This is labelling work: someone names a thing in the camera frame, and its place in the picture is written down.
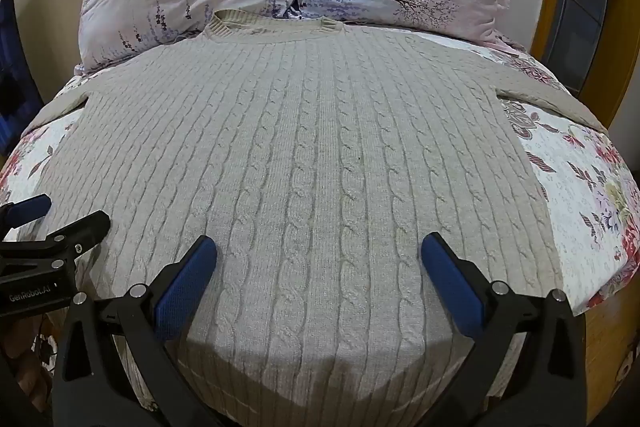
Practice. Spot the blue lit window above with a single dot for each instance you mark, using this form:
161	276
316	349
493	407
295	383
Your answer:
15	72

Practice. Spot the wooden bed frame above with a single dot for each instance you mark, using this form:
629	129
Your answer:
605	337

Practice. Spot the yellow wooden frame with glass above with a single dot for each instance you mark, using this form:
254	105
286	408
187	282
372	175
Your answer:
615	32

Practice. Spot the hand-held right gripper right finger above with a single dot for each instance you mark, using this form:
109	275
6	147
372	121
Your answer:
450	282

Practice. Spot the floral quilted bedspread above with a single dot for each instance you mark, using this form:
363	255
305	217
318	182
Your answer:
575	187

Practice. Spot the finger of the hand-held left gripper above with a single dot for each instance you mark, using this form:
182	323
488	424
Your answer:
75	237
30	207

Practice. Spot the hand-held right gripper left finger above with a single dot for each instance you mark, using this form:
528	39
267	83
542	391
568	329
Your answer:
185	287

